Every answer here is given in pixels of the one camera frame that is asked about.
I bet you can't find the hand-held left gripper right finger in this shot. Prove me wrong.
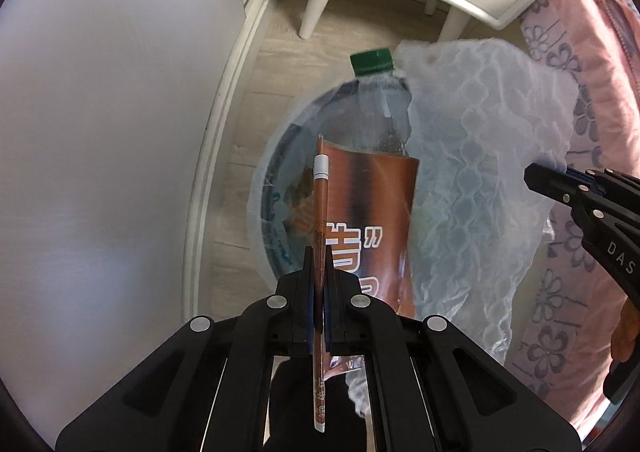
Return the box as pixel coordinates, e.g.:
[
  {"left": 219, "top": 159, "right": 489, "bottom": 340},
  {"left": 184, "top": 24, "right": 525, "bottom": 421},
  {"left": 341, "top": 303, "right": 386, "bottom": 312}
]
[{"left": 322, "top": 252, "right": 584, "bottom": 452}]

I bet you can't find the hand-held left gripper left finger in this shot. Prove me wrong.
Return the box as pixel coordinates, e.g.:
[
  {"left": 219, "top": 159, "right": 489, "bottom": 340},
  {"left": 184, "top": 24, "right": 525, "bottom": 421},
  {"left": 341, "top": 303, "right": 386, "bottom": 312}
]
[{"left": 55, "top": 247, "right": 321, "bottom": 452}]

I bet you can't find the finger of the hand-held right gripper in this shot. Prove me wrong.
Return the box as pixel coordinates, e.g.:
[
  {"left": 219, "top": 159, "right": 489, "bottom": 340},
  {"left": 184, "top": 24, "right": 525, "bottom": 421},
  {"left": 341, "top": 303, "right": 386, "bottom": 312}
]
[
  {"left": 565, "top": 168, "right": 640, "bottom": 213},
  {"left": 524, "top": 164, "right": 608, "bottom": 233}
]

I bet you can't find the round trash bin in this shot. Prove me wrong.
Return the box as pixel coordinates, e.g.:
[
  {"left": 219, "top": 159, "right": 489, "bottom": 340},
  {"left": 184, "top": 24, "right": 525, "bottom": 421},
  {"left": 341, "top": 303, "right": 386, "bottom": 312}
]
[{"left": 250, "top": 76, "right": 501, "bottom": 333}]

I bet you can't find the brown snack bag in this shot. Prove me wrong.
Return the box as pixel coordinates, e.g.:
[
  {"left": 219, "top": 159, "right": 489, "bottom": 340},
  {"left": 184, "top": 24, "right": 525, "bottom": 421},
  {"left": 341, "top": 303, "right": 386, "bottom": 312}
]
[{"left": 312, "top": 134, "right": 419, "bottom": 433}]

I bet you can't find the clear green-capped plastic bottle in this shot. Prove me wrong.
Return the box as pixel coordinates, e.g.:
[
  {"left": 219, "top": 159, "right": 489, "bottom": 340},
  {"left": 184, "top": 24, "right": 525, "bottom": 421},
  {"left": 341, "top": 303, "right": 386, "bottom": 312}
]
[{"left": 292, "top": 48, "right": 417, "bottom": 163}]

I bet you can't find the person's right hand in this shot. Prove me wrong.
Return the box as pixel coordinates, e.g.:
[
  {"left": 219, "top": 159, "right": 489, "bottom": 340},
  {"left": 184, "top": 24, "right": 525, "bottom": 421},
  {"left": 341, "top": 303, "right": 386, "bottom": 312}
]
[{"left": 611, "top": 296, "right": 640, "bottom": 364}]

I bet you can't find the flowered bed sheet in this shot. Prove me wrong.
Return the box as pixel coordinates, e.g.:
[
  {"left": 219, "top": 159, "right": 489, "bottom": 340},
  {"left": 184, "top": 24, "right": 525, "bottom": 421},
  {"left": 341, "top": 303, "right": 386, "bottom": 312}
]
[{"left": 504, "top": 0, "right": 640, "bottom": 435}]

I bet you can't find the pink blanket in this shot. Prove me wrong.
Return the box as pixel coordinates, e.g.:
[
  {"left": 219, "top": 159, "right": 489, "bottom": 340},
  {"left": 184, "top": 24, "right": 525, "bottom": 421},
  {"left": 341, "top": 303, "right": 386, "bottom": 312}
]
[{"left": 565, "top": 0, "right": 640, "bottom": 157}]

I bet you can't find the white wardrobe door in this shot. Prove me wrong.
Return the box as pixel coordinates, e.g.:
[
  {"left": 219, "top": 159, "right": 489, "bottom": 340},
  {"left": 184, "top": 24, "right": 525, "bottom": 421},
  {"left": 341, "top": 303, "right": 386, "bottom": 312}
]
[{"left": 0, "top": 0, "right": 247, "bottom": 450}]

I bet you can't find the beige wardrobe frame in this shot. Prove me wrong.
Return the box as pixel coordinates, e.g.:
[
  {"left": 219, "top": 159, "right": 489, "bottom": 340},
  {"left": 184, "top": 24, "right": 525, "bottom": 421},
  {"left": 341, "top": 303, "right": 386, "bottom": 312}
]
[{"left": 181, "top": 0, "right": 292, "bottom": 325}]

